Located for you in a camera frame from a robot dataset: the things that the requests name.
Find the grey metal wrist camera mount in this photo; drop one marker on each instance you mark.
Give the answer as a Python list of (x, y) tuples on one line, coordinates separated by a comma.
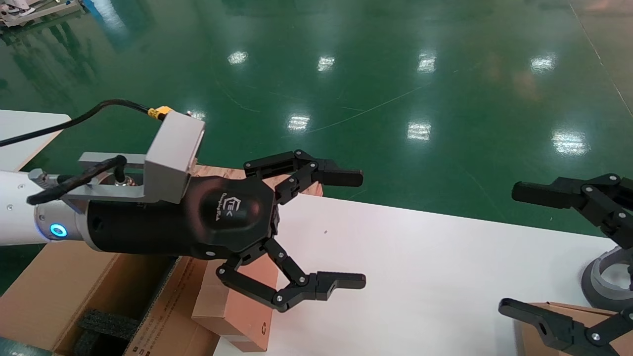
[(173, 153)]

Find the white background equipment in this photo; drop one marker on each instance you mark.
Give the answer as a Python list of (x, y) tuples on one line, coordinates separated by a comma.
[(29, 12)]

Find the big open cardboard box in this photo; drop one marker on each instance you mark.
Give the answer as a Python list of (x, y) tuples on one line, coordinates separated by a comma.
[(49, 291)]

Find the wooden pallet board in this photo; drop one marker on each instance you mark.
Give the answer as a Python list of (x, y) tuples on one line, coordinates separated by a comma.
[(311, 190)]

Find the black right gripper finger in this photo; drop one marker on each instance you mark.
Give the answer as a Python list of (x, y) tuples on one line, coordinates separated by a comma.
[(554, 329), (544, 193)]

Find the brown cardboard box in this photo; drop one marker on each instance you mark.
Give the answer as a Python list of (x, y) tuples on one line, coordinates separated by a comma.
[(525, 343)]

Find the black foam insert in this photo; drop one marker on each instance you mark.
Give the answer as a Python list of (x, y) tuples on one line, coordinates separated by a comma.
[(106, 321)]

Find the small cardboard box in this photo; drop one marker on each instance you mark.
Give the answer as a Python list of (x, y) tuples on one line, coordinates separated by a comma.
[(237, 316)]

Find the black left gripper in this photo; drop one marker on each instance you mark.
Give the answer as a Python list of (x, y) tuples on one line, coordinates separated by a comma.
[(148, 227)]

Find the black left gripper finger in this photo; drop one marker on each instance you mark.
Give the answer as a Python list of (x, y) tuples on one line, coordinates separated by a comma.
[(341, 177), (341, 281)]

